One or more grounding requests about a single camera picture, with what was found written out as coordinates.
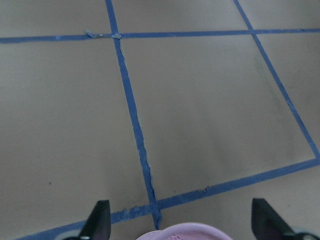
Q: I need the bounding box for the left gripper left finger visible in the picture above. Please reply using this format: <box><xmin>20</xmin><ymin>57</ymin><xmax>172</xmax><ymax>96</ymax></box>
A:
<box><xmin>65</xmin><ymin>200</ymin><xmax>111</xmax><ymax>240</ymax></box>

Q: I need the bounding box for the pink mesh cup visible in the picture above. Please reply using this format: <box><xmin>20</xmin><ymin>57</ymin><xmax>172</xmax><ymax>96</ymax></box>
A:
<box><xmin>137</xmin><ymin>222</ymin><xmax>232</xmax><ymax>240</ymax></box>

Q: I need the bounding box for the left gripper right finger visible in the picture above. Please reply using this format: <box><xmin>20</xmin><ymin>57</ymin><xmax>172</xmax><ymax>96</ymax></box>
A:
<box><xmin>251</xmin><ymin>198</ymin><xmax>320</xmax><ymax>240</ymax></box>

